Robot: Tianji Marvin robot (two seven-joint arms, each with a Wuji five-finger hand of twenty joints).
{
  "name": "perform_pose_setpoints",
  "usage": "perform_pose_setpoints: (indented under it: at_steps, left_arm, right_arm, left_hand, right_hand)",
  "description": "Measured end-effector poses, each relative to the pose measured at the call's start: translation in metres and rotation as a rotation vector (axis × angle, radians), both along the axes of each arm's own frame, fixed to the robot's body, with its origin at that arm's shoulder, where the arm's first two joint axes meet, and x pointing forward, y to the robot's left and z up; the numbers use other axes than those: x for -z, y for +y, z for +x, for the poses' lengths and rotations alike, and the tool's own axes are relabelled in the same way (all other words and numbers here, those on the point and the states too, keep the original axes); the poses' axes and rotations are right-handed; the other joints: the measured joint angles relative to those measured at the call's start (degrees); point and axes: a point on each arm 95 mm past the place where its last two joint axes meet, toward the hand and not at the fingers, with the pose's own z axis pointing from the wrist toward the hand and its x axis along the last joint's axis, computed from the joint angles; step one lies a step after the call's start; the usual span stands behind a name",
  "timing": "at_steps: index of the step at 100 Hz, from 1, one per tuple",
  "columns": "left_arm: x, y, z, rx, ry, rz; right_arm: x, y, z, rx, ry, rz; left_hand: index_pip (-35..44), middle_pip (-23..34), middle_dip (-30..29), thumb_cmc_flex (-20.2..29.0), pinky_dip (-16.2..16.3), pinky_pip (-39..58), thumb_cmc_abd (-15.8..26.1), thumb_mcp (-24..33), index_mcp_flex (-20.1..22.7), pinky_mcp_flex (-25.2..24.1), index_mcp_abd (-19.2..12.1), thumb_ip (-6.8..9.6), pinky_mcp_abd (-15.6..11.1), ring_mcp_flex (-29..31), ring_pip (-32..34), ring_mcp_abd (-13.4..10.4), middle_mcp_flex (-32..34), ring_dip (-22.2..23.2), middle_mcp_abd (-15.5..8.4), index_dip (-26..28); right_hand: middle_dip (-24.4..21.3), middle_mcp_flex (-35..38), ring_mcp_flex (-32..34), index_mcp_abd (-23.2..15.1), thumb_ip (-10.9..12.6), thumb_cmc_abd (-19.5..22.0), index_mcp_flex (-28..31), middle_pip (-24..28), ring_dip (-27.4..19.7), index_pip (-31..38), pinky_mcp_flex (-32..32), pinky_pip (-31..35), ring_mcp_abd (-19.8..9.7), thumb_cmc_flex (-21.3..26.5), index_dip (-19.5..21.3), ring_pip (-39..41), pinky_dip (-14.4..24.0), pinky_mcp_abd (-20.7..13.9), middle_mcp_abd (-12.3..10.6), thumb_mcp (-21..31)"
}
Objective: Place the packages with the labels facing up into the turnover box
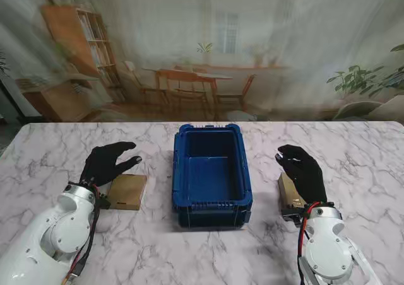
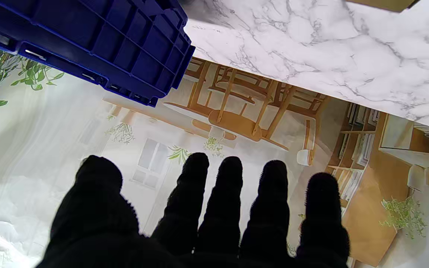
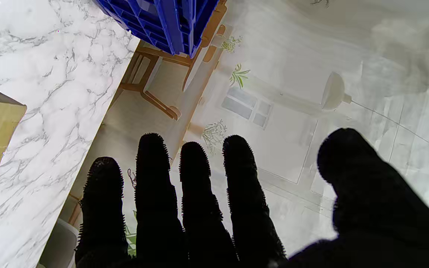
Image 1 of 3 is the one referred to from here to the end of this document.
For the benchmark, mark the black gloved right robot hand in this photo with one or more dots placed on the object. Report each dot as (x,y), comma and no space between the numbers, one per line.
(306,174)

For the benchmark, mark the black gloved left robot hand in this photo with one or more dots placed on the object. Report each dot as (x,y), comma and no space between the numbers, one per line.
(101,162)

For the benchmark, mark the thick cardboard package with label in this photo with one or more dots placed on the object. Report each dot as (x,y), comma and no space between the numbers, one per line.
(288,190)

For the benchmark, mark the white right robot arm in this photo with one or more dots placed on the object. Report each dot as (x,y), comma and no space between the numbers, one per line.
(328,253)

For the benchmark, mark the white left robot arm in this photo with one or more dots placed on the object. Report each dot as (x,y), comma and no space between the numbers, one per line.
(47,234)

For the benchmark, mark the blue plastic turnover box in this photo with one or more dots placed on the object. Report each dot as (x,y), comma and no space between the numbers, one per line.
(211,177)

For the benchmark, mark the printed room scene backdrop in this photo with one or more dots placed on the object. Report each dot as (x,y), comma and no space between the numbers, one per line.
(284,29)

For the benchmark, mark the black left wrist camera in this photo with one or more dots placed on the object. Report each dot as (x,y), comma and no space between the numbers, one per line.
(103,201)

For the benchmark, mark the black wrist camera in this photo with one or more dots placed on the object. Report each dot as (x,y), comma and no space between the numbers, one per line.
(292,215)
(103,201)

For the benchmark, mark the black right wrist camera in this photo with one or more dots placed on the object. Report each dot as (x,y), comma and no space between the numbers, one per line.
(292,215)

